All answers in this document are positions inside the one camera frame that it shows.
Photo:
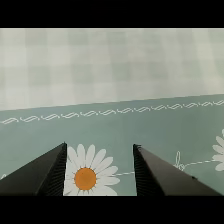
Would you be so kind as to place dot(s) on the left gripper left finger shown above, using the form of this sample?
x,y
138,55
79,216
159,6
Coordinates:
x,y
40,175

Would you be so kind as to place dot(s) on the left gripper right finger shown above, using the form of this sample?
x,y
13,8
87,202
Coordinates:
x,y
160,176

